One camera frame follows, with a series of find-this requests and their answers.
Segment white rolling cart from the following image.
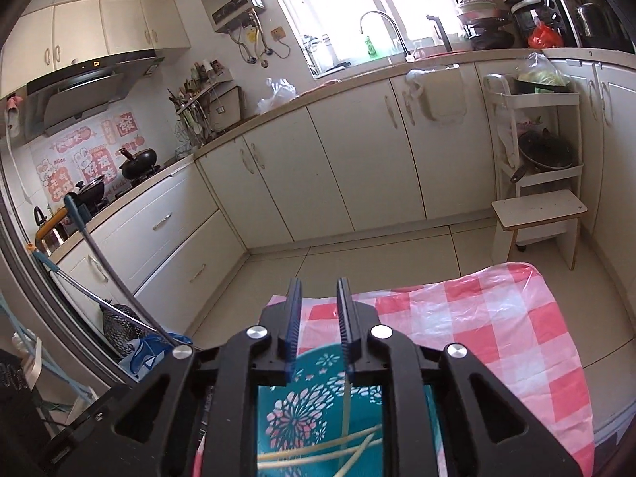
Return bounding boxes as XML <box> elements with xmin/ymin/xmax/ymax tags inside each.
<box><xmin>482</xmin><ymin>72</ymin><xmax>584</xmax><ymax>254</ymax></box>

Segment hanging pink white cloth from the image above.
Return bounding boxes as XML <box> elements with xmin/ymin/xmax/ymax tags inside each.
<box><xmin>5</xmin><ymin>97</ymin><xmax>25</xmax><ymax>135</ymax></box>

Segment teal perforated plastic basket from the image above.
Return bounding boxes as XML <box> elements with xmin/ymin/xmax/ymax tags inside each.
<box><xmin>256</xmin><ymin>344</ymin><xmax>386</xmax><ymax>470</ymax></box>

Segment red plastic bag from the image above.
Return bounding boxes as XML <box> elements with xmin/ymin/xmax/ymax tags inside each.
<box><xmin>527</xmin><ymin>22</ymin><xmax>564</xmax><ymax>49</ymax></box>

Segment white hanging door bin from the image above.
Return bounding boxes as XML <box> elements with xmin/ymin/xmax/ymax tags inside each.
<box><xmin>405</xmin><ymin>67</ymin><xmax>468</xmax><ymax>125</ymax></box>

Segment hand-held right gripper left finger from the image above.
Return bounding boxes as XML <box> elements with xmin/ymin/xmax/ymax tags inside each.
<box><xmin>40</xmin><ymin>277</ymin><xmax>304</xmax><ymax>477</ymax></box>

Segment black faucet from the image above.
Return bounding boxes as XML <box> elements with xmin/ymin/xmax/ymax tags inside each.
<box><xmin>426</xmin><ymin>15</ymin><xmax>454</xmax><ymax>53</ymax></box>

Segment bag of green vegetables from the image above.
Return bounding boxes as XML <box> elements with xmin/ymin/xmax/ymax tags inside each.
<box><xmin>514</xmin><ymin>52</ymin><xmax>572</xmax><ymax>93</ymax></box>

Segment chrome gooseneck faucet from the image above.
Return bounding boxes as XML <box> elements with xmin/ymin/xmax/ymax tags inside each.
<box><xmin>360</xmin><ymin>10</ymin><xmax>413</xmax><ymax>63</ymax></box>

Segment black cooking pot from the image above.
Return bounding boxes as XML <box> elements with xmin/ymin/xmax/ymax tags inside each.
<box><xmin>64</xmin><ymin>179</ymin><xmax>106</xmax><ymax>209</ymax></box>

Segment stack of pots and dishes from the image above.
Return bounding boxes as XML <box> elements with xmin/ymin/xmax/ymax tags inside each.
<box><xmin>454</xmin><ymin>0</ymin><xmax>515</xmax><ymax>50</ymax></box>

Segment black range hood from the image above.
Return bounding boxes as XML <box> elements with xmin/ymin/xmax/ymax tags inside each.
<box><xmin>25</xmin><ymin>50</ymin><xmax>165</xmax><ymax>137</ymax></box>

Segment pale wooden chopstick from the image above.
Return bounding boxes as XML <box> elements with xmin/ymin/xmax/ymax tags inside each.
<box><xmin>257</xmin><ymin>447</ymin><xmax>361</xmax><ymax>468</ymax></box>
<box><xmin>257</xmin><ymin>426</ymin><xmax>383</xmax><ymax>459</ymax></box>
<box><xmin>337</xmin><ymin>434</ymin><xmax>375</xmax><ymax>477</ymax></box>

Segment metal pole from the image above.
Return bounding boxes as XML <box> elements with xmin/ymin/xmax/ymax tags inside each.
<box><xmin>27</xmin><ymin>243</ymin><xmax>155</xmax><ymax>331</ymax></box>

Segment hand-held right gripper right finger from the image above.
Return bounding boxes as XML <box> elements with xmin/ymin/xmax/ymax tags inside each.
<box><xmin>336</xmin><ymin>277</ymin><xmax>583</xmax><ymax>477</ymax></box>

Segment steel kettle with orange handle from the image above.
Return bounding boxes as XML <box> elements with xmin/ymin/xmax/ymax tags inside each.
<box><xmin>32</xmin><ymin>206</ymin><xmax>68</xmax><ymax>254</ymax></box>

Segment black wok with lid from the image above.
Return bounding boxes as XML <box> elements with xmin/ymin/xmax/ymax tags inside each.
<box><xmin>118</xmin><ymin>146</ymin><xmax>161</xmax><ymax>180</ymax></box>

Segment floral bin with blue bag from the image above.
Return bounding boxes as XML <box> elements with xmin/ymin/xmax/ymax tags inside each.
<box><xmin>0</xmin><ymin>159</ymin><xmax>130</xmax><ymax>388</ymax></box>

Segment kitchen window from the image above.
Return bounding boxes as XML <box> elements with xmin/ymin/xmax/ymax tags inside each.
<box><xmin>263</xmin><ymin>0</ymin><xmax>478</xmax><ymax>78</ymax></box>

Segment black toaster oven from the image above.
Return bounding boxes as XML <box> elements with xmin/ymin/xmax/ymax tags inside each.
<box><xmin>512</xmin><ymin>0</ymin><xmax>562</xmax><ymax>45</ymax></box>

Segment cream wall cabinets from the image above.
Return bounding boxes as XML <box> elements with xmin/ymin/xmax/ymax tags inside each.
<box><xmin>0</xmin><ymin>0</ymin><xmax>192</xmax><ymax>78</ymax></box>

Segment wall utensil rack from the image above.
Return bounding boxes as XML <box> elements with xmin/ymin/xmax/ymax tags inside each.
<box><xmin>166</xmin><ymin>60</ymin><xmax>239</xmax><ymax>132</ymax></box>

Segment wire dish rack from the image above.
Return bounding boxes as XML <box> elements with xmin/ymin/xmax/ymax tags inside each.
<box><xmin>174</xmin><ymin>119</ymin><xmax>200</xmax><ymax>160</ymax></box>

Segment pink checkered plastic tablecloth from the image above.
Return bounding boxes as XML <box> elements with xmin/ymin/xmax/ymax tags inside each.
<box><xmin>191</xmin><ymin>263</ymin><xmax>595</xmax><ymax>477</ymax></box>

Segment white step stool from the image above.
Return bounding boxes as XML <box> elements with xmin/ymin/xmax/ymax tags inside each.
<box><xmin>491</xmin><ymin>189</ymin><xmax>589</xmax><ymax>270</ymax></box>

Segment cream base cabinets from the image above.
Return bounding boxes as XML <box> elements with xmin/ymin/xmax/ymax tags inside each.
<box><xmin>50</xmin><ymin>50</ymin><xmax>636</xmax><ymax>319</ymax></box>

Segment pink wall stickers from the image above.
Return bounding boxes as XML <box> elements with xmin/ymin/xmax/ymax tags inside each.
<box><xmin>30</xmin><ymin>109</ymin><xmax>145</xmax><ymax>204</ymax></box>

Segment black pan with glass lid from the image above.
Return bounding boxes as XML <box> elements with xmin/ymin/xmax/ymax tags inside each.
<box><xmin>509</xmin><ymin>129</ymin><xmax>574</xmax><ymax>184</ymax></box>

